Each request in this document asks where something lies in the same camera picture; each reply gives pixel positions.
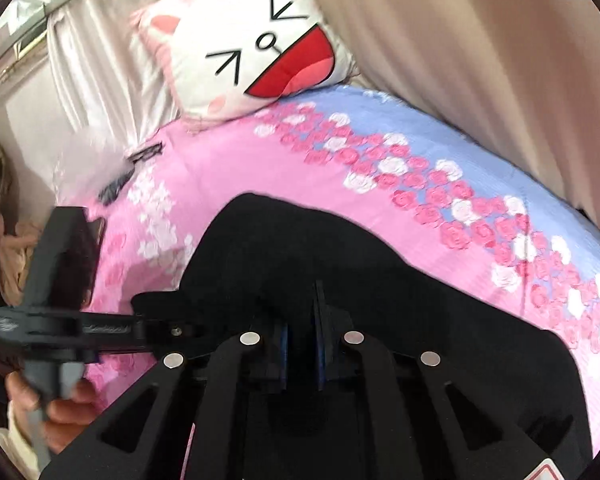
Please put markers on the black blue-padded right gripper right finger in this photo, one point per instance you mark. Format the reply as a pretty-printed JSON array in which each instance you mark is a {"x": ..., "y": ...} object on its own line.
[{"x": 390, "y": 417}]

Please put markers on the silver satin headboard fabric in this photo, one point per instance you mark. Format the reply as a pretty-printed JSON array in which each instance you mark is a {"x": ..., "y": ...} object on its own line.
[{"x": 71, "y": 68}]

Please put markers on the black pants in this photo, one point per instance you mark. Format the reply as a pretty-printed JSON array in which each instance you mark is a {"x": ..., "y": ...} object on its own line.
[{"x": 267, "y": 266}]

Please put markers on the black smartphone with lanyard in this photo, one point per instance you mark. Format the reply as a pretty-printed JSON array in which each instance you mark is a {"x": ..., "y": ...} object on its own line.
[{"x": 111, "y": 191}]

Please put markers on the person's left hand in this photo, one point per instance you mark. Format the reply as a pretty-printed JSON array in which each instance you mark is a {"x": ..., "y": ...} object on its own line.
[{"x": 65, "y": 419}]

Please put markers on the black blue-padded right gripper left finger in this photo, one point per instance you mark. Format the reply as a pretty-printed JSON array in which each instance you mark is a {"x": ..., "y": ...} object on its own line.
[{"x": 203, "y": 418}]

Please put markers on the pink floral bed sheet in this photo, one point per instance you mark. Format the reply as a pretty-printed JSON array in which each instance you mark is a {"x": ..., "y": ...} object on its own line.
[{"x": 446, "y": 205}]

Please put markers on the white cat face pillow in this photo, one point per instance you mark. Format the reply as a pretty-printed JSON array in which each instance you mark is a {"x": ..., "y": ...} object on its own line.
[{"x": 226, "y": 59}]

